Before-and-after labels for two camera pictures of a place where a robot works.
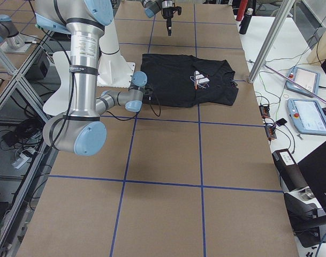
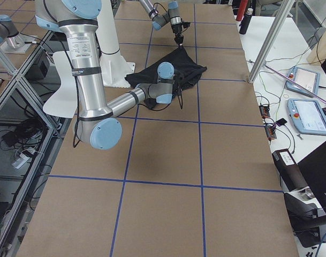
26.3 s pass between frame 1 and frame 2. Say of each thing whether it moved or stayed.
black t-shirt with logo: moved
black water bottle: stayed
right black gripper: moved
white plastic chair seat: stayed
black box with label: stayed
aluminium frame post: stayed
